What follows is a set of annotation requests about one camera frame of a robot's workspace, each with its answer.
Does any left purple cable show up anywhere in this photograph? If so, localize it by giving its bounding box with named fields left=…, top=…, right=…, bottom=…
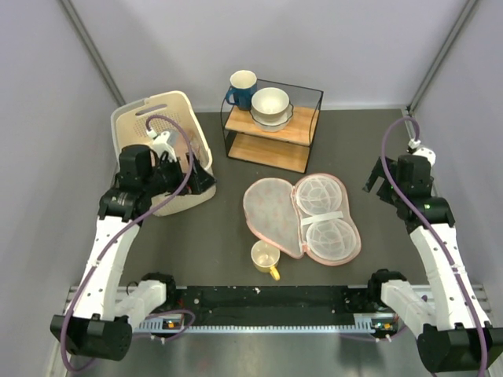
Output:
left=61, top=115, right=197, bottom=373

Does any black wire wooden shelf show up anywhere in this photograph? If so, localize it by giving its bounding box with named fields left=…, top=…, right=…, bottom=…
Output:
left=220, top=79, right=324, bottom=174

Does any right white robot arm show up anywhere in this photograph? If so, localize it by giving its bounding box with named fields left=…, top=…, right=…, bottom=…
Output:
left=363, top=148, right=502, bottom=375

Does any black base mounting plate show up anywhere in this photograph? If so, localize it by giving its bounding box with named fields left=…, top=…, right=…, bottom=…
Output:
left=161, top=285, right=387, bottom=313

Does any floral bra laundry bag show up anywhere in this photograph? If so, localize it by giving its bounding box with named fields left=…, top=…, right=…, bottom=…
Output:
left=243, top=173, right=362, bottom=266

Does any blue ceramic mug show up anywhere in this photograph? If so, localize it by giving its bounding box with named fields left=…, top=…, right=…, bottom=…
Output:
left=225, top=70, right=257, bottom=111

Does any yellow ceramic mug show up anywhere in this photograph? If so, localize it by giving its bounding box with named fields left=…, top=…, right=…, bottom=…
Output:
left=251, top=240, right=281, bottom=281

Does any grey slotted cable duct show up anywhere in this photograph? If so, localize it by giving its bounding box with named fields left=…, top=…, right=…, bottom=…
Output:
left=133, top=313, right=400, bottom=336

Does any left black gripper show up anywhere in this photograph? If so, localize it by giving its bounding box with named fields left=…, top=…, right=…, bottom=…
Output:
left=142, top=152, right=217, bottom=196

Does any white scalloped plate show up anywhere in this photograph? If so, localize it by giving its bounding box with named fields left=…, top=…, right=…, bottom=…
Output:
left=250, top=104, right=294, bottom=132

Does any pink bra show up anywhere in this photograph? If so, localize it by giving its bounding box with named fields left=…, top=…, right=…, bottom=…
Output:
left=174, top=130, right=210, bottom=171

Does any white ceramic bowl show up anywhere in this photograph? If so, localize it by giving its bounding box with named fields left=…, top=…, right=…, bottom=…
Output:
left=251, top=87, right=290, bottom=121

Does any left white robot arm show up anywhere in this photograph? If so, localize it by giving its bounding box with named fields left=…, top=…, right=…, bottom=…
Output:
left=50, top=129, right=215, bottom=362

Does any cream plastic laundry basket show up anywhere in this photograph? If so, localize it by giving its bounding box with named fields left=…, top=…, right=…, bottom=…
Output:
left=111, top=90, right=216, bottom=217

